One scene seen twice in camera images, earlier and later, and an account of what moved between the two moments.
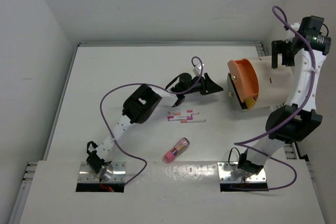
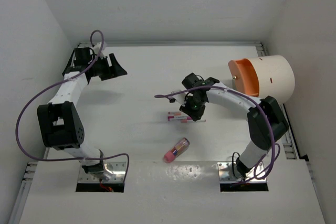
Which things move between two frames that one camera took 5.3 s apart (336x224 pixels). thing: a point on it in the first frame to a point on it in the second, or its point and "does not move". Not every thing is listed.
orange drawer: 245,76 does not move
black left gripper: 209,86 to 114,71
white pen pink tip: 193,121 does not move
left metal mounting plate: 86,176 does not move
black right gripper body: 287,58 to 193,107
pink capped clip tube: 181,146 does not move
